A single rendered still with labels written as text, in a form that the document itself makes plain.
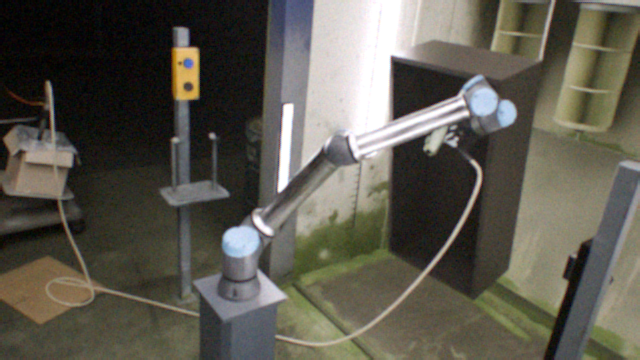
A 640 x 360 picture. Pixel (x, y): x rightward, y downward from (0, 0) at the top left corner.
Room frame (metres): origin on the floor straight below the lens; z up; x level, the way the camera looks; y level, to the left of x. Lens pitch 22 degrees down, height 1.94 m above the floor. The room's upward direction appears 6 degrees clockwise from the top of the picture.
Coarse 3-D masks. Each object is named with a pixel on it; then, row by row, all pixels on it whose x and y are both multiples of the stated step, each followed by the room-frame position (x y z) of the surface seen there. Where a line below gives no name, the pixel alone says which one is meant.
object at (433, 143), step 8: (440, 128) 2.06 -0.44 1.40; (432, 136) 2.04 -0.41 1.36; (440, 136) 2.03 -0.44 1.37; (432, 144) 1.99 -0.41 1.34; (440, 144) 2.01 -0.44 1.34; (448, 144) 2.07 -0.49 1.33; (456, 144) 2.06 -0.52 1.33; (432, 152) 1.99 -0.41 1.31; (456, 152) 2.07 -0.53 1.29; (464, 152) 2.06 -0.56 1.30
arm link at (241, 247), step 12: (240, 228) 1.87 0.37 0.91; (228, 240) 1.78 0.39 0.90; (240, 240) 1.78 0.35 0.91; (252, 240) 1.79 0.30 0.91; (228, 252) 1.75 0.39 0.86; (240, 252) 1.75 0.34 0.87; (252, 252) 1.77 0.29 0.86; (228, 264) 1.75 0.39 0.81; (240, 264) 1.75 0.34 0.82; (252, 264) 1.78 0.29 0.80; (228, 276) 1.75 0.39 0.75; (240, 276) 1.75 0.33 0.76; (252, 276) 1.78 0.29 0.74
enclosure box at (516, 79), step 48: (432, 48) 2.50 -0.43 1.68; (480, 48) 2.47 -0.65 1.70; (432, 96) 2.71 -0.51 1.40; (528, 96) 2.21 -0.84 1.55; (480, 144) 2.51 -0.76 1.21; (528, 144) 2.30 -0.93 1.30; (432, 192) 2.78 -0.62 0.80; (480, 192) 2.53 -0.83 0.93; (432, 240) 2.70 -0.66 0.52; (480, 240) 2.13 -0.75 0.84; (480, 288) 2.21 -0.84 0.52
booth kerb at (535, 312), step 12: (492, 288) 2.88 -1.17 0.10; (504, 288) 2.82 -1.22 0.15; (504, 300) 2.80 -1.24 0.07; (516, 300) 2.74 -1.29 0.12; (528, 300) 2.69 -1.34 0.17; (528, 312) 2.67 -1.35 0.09; (540, 312) 2.61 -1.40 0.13; (552, 324) 2.54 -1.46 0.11; (588, 348) 2.36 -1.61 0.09; (600, 348) 2.32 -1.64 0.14
